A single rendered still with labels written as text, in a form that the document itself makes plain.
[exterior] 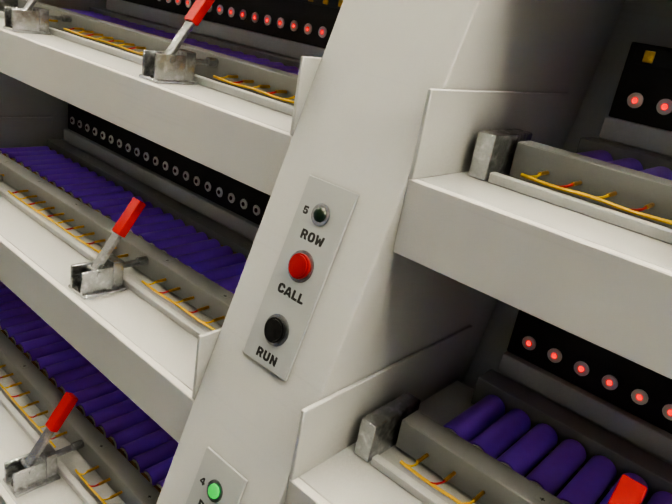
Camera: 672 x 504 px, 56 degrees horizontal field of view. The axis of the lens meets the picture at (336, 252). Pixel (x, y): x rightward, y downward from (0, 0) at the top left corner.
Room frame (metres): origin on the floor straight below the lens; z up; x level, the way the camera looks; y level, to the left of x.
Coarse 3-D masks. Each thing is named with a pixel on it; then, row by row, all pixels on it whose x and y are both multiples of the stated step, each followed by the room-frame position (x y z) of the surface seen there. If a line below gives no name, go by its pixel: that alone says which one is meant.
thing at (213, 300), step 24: (0, 168) 0.75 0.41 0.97; (24, 168) 0.74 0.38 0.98; (24, 192) 0.71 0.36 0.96; (48, 192) 0.68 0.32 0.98; (48, 216) 0.65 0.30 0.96; (72, 216) 0.65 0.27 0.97; (96, 216) 0.64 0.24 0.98; (96, 240) 0.61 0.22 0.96; (120, 240) 0.60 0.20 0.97; (144, 240) 0.60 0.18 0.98; (168, 264) 0.56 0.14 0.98; (168, 288) 0.55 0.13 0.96; (192, 288) 0.53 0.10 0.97; (216, 288) 0.53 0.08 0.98; (192, 312) 0.51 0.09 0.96; (216, 312) 0.51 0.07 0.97
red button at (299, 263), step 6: (294, 258) 0.38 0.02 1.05; (300, 258) 0.38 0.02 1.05; (306, 258) 0.38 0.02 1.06; (294, 264) 0.38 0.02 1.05; (300, 264) 0.38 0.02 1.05; (306, 264) 0.38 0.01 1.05; (294, 270) 0.38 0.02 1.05; (300, 270) 0.38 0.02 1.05; (306, 270) 0.38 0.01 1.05; (294, 276) 0.38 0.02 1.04; (300, 276) 0.38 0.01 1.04
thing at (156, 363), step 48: (0, 144) 0.85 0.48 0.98; (96, 144) 0.84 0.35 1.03; (192, 192) 0.72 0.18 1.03; (0, 240) 0.60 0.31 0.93; (48, 240) 0.62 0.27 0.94; (48, 288) 0.54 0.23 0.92; (144, 288) 0.56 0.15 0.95; (96, 336) 0.49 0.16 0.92; (144, 336) 0.48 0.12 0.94; (192, 336) 0.49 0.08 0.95; (144, 384) 0.45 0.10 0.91; (192, 384) 0.43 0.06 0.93
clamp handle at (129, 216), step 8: (136, 200) 0.54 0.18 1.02; (128, 208) 0.54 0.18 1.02; (136, 208) 0.54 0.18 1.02; (120, 216) 0.54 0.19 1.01; (128, 216) 0.54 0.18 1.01; (136, 216) 0.54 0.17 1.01; (120, 224) 0.54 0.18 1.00; (128, 224) 0.54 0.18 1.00; (120, 232) 0.53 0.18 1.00; (112, 240) 0.54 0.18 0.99; (104, 248) 0.54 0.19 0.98; (112, 248) 0.53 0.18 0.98; (104, 256) 0.53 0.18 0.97; (96, 264) 0.53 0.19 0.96
